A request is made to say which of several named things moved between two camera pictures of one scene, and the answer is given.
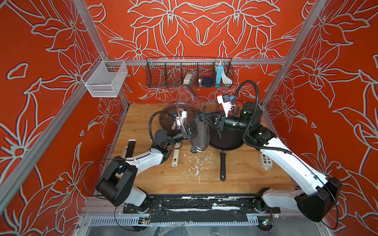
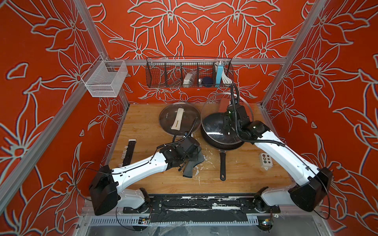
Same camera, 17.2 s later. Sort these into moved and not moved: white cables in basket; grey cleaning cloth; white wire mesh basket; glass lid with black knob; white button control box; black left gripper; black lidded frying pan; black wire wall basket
Moved: grey cleaning cloth; black left gripper; glass lid with black knob
Not moved: black lidded frying pan; white button control box; white cables in basket; black wire wall basket; white wire mesh basket
